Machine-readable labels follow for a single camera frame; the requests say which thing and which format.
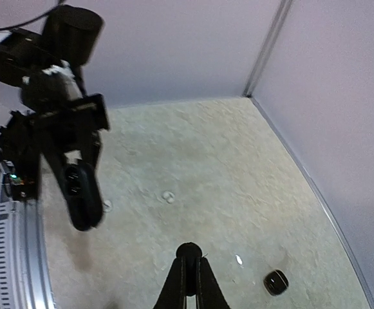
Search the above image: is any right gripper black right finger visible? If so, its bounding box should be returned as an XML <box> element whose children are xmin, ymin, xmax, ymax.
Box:
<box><xmin>196</xmin><ymin>257</ymin><xmax>230</xmax><ymax>309</ymax></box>

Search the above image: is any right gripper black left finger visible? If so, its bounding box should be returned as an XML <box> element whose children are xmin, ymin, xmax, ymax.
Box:
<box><xmin>153</xmin><ymin>257</ymin><xmax>186</xmax><ymax>309</ymax></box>

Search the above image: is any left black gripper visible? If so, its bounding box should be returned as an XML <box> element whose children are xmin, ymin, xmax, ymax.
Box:
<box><xmin>0</xmin><ymin>93</ymin><xmax>110</xmax><ymax>205</ymax></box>

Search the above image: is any black earbud charging case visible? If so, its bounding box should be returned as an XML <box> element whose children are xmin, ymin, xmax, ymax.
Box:
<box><xmin>62</xmin><ymin>159</ymin><xmax>104</xmax><ymax>232</ymax></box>

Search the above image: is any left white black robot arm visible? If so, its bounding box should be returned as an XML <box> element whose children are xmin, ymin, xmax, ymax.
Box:
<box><xmin>0</xmin><ymin>4</ymin><xmax>110</xmax><ymax>229</ymax></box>

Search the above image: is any small white debris piece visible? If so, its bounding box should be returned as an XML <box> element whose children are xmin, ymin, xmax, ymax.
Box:
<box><xmin>235</xmin><ymin>255</ymin><xmax>243</xmax><ymax>265</ymax></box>

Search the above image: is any white earbud lower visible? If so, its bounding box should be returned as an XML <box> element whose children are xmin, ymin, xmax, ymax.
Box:
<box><xmin>103</xmin><ymin>200</ymin><xmax>113</xmax><ymax>213</ymax></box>

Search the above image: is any white earbud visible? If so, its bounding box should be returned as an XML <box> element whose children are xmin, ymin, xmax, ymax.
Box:
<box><xmin>162</xmin><ymin>191</ymin><xmax>174</xmax><ymax>204</ymax></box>
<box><xmin>103</xmin><ymin>200</ymin><xmax>113</xmax><ymax>213</ymax></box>

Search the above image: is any white earbud upper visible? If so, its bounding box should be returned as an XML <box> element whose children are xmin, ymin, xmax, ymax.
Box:
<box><xmin>162</xmin><ymin>191</ymin><xmax>174</xmax><ymax>204</ymax></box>

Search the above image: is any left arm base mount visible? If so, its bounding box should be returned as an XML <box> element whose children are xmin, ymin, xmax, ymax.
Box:
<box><xmin>0</xmin><ymin>160</ymin><xmax>39</xmax><ymax>201</ymax></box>

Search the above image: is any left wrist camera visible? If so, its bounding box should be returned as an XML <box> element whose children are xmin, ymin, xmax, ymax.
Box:
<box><xmin>20</xmin><ymin>60</ymin><xmax>86</xmax><ymax>111</ymax></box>

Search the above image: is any aluminium front rail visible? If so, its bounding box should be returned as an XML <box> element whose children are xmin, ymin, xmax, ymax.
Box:
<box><xmin>0</xmin><ymin>163</ymin><xmax>57</xmax><ymax>308</ymax></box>

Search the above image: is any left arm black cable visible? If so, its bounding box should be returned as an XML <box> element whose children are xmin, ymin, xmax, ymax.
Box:
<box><xmin>0</xmin><ymin>0</ymin><xmax>65</xmax><ymax>32</ymax></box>

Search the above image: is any left aluminium frame post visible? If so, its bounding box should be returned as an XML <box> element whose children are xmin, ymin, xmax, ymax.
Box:
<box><xmin>242</xmin><ymin>0</ymin><xmax>293</xmax><ymax>98</ymax></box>

